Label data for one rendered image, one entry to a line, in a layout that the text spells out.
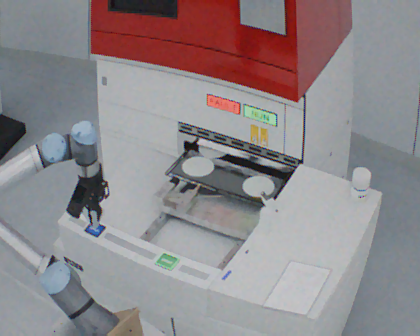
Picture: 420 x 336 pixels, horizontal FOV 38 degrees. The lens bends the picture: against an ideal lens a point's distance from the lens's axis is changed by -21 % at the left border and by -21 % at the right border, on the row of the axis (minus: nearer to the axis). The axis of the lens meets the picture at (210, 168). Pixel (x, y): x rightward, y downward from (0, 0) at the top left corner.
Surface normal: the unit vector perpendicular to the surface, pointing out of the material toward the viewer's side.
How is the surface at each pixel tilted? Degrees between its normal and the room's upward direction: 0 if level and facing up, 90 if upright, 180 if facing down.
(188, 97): 90
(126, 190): 0
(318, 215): 0
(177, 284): 90
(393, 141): 90
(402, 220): 0
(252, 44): 91
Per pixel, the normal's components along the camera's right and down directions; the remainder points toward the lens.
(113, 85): -0.47, 0.55
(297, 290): -0.01, -0.78
